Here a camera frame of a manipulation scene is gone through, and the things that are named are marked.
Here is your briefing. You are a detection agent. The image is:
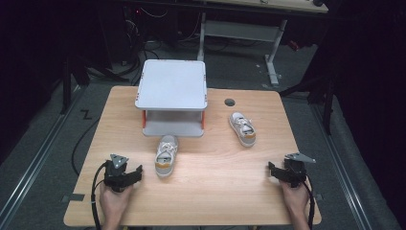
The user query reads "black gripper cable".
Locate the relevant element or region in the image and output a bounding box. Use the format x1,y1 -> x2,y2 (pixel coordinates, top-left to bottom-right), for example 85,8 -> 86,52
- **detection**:
303,179 -> 317,230
90,160 -> 110,230

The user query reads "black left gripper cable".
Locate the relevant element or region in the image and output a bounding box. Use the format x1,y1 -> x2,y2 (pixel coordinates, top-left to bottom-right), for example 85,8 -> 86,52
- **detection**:
90,160 -> 110,230

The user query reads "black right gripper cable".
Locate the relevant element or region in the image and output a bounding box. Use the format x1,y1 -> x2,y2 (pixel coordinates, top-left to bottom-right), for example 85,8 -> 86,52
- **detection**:
303,179 -> 317,230

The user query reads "desk with white metal frame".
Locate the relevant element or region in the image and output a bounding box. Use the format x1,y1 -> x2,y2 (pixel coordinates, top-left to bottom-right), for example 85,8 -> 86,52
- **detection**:
195,0 -> 329,88

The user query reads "white two-tier shoe rack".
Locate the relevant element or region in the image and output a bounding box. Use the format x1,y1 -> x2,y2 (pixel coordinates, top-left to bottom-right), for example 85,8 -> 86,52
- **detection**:
134,58 -> 209,139

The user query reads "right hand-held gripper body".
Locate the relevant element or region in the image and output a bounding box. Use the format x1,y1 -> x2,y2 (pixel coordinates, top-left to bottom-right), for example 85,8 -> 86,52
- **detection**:
282,151 -> 317,189

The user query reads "person's left hand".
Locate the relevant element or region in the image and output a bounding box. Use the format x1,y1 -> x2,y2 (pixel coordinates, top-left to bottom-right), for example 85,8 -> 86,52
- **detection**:
99,182 -> 134,223

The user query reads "tangle of dark cables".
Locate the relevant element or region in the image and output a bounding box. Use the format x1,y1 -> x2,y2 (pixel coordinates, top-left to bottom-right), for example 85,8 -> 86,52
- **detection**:
123,6 -> 170,85

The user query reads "black floor cable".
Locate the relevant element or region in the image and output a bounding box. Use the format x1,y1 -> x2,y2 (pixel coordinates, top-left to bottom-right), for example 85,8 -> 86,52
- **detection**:
71,117 -> 101,177

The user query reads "small white sneaker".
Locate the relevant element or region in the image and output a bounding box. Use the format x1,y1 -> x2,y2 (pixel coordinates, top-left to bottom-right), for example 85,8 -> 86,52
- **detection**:
154,134 -> 179,178
228,111 -> 258,149

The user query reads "person's right hand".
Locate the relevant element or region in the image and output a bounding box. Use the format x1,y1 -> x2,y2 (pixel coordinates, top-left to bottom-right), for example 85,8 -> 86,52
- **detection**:
279,179 -> 310,219

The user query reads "metal floor rail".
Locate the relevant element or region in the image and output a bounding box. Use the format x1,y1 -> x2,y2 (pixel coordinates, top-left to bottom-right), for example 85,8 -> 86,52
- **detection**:
0,85 -> 82,226
309,104 -> 373,230

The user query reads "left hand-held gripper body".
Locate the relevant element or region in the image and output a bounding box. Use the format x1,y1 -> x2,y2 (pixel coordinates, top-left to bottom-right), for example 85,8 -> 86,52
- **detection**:
102,153 -> 132,194

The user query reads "black metal stand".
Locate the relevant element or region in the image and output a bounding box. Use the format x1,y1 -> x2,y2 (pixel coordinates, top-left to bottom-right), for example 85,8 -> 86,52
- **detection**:
59,56 -> 92,115
278,75 -> 338,136

